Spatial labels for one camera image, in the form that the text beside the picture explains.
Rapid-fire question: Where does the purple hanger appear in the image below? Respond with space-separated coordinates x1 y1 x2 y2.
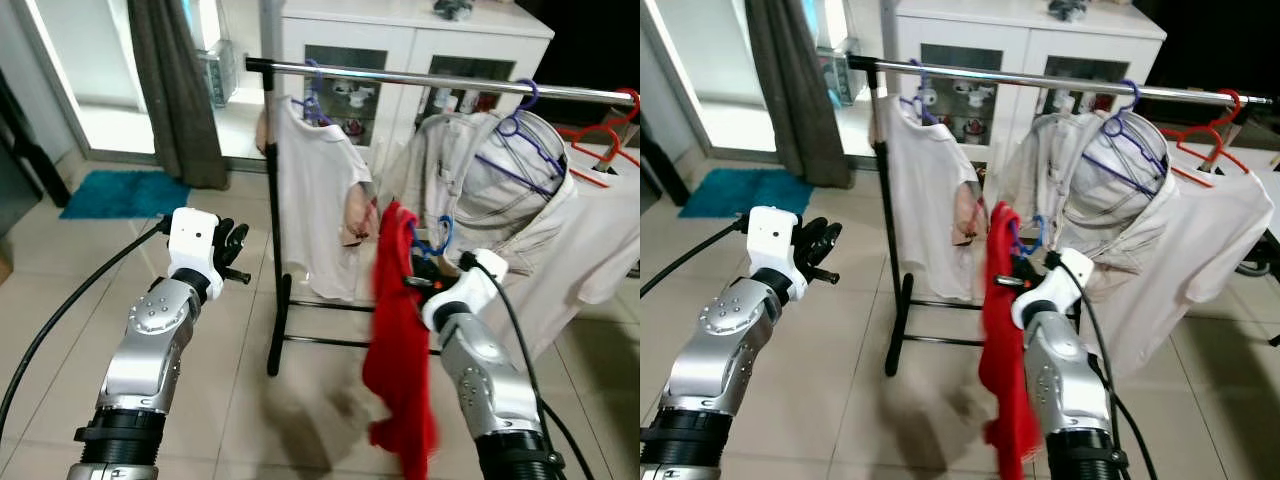
1100 78 1173 198
495 78 569 198

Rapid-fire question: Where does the black chrome clothes rack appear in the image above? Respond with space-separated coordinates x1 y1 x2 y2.
245 55 641 379
848 55 1280 379

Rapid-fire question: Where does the red hanger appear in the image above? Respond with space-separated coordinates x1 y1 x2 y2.
553 88 641 191
1160 88 1263 191

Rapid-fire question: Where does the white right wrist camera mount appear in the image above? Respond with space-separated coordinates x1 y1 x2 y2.
420 250 509 333
1010 248 1097 331

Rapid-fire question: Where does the glass balcony door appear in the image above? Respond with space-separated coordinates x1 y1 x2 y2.
648 0 773 159
18 0 161 163

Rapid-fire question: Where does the beige hooded jacket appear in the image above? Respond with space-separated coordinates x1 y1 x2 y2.
383 108 586 363
993 108 1193 301

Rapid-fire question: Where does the large white shirt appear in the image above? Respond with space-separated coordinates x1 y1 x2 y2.
1085 165 1277 379
505 165 641 363

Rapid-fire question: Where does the white glass door cabinet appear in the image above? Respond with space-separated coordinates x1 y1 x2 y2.
278 0 556 161
893 0 1169 161

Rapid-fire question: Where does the teal rug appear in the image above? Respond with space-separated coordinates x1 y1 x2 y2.
58 170 193 221
678 168 798 219

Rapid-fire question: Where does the grey curtain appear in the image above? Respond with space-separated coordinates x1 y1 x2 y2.
745 0 853 189
127 0 233 191

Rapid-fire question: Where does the peach coloured garment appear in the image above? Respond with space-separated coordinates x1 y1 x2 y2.
340 183 379 248
953 180 988 248

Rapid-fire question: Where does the plain white t-shirt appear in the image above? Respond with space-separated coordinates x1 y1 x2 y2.
878 95 988 303
270 95 379 303

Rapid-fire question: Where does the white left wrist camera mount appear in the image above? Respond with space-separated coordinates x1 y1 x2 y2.
165 207 223 293
746 205 811 301

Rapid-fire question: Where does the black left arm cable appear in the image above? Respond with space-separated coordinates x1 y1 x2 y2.
640 220 753 299
0 222 173 436

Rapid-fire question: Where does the blue plastic hanger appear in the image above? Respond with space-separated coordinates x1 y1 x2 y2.
405 213 456 263
898 58 943 128
1003 213 1049 259
298 58 338 128

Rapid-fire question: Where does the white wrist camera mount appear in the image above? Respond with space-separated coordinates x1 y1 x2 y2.
165 207 223 293
746 205 811 301
1010 248 1097 331
420 250 509 333

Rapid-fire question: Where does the red garment with white stripes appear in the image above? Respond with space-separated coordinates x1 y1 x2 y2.
978 200 1048 480
362 200 441 480

